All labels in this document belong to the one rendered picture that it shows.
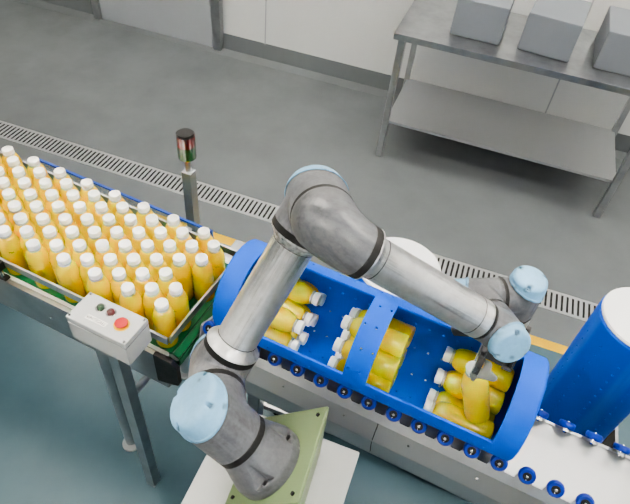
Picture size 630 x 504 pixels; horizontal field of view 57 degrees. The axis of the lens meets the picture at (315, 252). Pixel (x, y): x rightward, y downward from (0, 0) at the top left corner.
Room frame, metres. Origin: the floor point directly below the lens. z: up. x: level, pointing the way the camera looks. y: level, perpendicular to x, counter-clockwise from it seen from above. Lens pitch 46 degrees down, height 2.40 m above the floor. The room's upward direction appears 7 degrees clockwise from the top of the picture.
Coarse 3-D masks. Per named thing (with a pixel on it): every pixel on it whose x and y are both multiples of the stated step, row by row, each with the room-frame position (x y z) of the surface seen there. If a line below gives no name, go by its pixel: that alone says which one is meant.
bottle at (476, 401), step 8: (464, 376) 0.81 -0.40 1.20; (464, 384) 0.79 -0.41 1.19; (472, 384) 0.78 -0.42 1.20; (480, 384) 0.78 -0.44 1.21; (488, 384) 0.80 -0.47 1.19; (464, 392) 0.78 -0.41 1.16; (472, 392) 0.77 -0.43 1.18; (480, 392) 0.77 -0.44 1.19; (488, 392) 0.79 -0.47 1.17; (464, 400) 0.78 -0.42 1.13; (472, 400) 0.77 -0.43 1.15; (480, 400) 0.77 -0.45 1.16; (488, 400) 0.78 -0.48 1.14; (464, 408) 0.78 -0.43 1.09; (472, 408) 0.77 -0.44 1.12; (480, 408) 0.76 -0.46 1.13; (488, 408) 0.78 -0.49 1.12; (472, 416) 0.76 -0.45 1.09; (480, 416) 0.76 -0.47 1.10; (488, 416) 0.77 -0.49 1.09
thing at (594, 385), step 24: (600, 312) 1.23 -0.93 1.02; (576, 336) 1.27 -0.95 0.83; (600, 336) 1.17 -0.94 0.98; (576, 360) 1.18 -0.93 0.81; (600, 360) 1.12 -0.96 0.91; (624, 360) 1.09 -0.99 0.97; (552, 384) 1.21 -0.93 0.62; (576, 384) 1.14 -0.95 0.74; (600, 384) 1.09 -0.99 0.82; (624, 384) 1.07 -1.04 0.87; (552, 408) 1.15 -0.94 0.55; (576, 408) 1.10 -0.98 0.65; (600, 408) 1.07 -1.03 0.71; (624, 408) 1.07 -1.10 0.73; (576, 432) 1.07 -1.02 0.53; (600, 432) 1.07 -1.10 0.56
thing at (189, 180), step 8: (184, 176) 1.58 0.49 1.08; (192, 176) 1.58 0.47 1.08; (184, 184) 1.58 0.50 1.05; (192, 184) 1.58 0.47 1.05; (184, 192) 1.58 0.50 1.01; (192, 192) 1.58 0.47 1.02; (184, 200) 1.58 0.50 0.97; (192, 200) 1.57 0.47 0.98; (192, 208) 1.57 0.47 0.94; (192, 216) 1.57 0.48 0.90
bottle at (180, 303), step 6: (168, 294) 1.07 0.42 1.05; (180, 294) 1.06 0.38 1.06; (186, 294) 1.08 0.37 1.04; (168, 300) 1.05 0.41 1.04; (174, 300) 1.05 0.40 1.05; (180, 300) 1.05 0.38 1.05; (186, 300) 1.07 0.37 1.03; (174, 306) 1.04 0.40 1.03; (180, 306) 1.05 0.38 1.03; (186, 306) 1.06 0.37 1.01; (180, 312) 1.04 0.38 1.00; (186, 312) 1.06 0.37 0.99; (180, 318) 1.04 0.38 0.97
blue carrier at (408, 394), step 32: (256, 256) 1.09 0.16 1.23; (224, 288) 1.00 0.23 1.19; (320, 288) 1.16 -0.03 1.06; (352, 288) 1.03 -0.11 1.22; (320, 320) 1.09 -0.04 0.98; (384, 320) 0.92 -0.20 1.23; (416, 320) 1.05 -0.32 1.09; (288, 352) 0.89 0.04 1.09; (320, 352) 0.99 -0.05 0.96; (352, 352) 0.86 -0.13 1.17; (416, 352) 1.00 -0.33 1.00; (352, 384) 0.82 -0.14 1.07; (416, 384) 0.92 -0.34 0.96; (512, 384) 0.92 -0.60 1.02; (544, 384) 0.79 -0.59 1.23; (416, 416) 0.76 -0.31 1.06; (512, 416) 0.72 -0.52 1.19; (480, 448) 0.71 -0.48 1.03; (512, 448) 0.68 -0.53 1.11
